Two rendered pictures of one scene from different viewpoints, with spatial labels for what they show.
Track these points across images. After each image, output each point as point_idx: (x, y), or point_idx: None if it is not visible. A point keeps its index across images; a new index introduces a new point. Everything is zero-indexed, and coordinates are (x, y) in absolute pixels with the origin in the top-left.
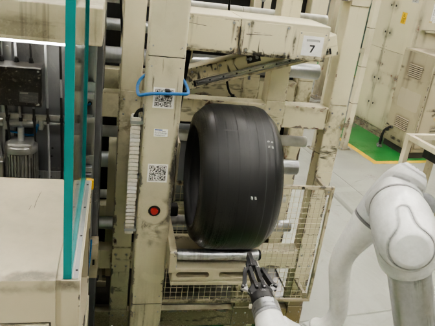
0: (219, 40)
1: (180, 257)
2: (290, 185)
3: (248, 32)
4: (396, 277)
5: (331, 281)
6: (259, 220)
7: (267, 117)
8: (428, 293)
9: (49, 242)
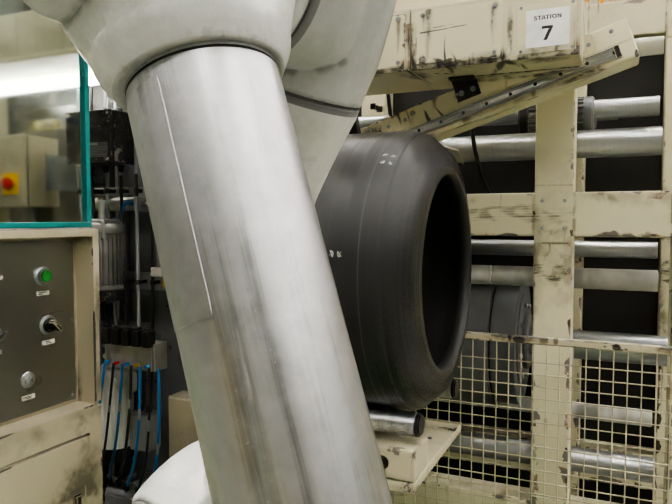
0: None
1: None
2: (585, 340)
3: (423, 28)
4: (96, 78)
5: None
6: (352, 305)
7: (415, 133)
8: (198, 129)
9: None
